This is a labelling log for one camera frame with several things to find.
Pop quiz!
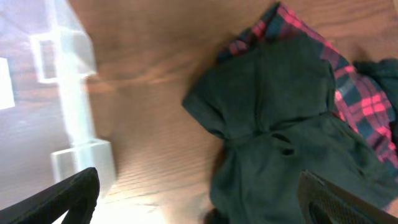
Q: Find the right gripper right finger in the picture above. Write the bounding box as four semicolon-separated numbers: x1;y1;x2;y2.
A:
297;170;397;224

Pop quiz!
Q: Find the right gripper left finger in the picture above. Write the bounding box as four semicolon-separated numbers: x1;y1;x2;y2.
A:
1;167;100;224

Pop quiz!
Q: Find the large black garment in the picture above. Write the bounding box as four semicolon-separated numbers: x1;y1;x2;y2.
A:
183;34;397;223

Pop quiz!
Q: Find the red plaid flannel shirt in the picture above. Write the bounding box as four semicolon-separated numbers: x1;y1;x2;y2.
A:
218;2;397;177

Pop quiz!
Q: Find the dark navy taped garment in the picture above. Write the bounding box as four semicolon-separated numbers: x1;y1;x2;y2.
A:
354;58;397;146

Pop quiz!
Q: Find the clear plastic storage bin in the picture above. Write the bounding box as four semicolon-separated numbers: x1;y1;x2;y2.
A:
1;0;116;208

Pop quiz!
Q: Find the white label in bin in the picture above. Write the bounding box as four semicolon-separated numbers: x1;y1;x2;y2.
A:
0;58;15;110

